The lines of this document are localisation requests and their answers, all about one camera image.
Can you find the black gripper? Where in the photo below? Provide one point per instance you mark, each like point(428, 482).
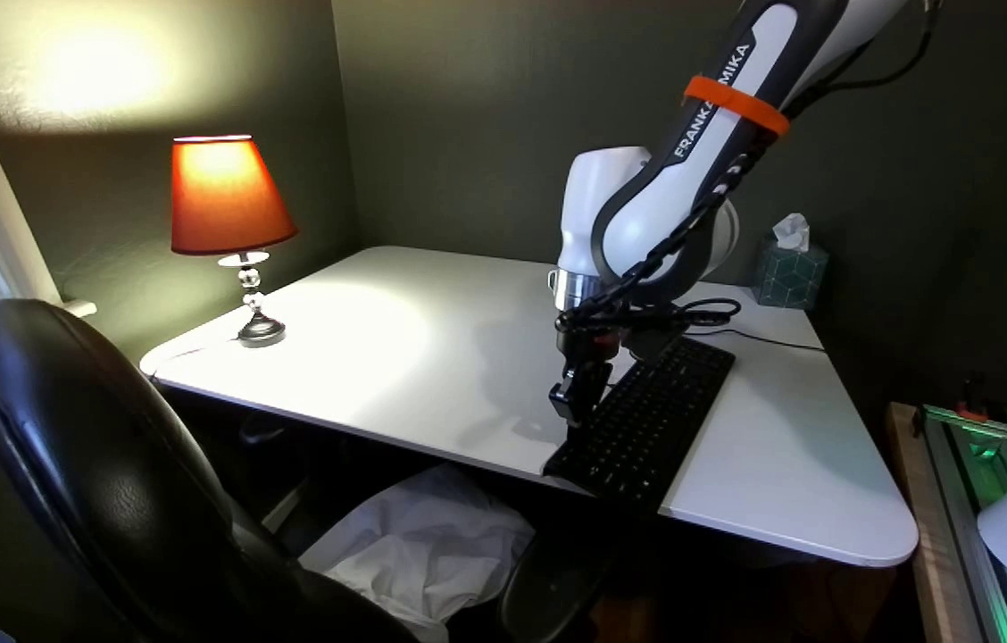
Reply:
point(599, 341)

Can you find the black computer keyboard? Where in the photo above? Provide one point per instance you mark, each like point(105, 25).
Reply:
point(646, 432)

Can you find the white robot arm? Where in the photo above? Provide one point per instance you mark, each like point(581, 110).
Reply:
point(670, 191)

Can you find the black computer mouse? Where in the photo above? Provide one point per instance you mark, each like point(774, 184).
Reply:
point(550, 588)

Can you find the teal tissue box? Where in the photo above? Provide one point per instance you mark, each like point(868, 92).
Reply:
point(789, 274)

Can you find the orange shade table lamp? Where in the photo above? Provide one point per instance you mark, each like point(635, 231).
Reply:
point(226, 201)

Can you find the black leather office chair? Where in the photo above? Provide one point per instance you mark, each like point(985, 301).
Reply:
point(113, 477)

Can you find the wooden frame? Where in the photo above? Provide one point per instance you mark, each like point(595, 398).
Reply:
point(927, 539)

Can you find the green-lit metal rail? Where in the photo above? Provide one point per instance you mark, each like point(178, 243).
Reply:
point(981, 502)

